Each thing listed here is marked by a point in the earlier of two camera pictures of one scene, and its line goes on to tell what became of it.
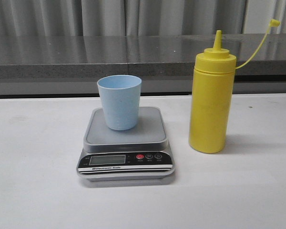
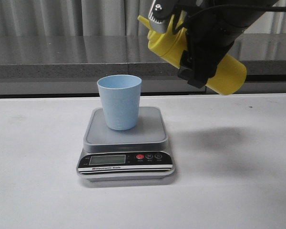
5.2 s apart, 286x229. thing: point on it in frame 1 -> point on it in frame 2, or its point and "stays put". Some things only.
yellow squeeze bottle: [211, 93] -> [229, 77]
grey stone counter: [71, 65] stays put
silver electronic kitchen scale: [141, 153] stays put
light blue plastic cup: [120, 96] stays put
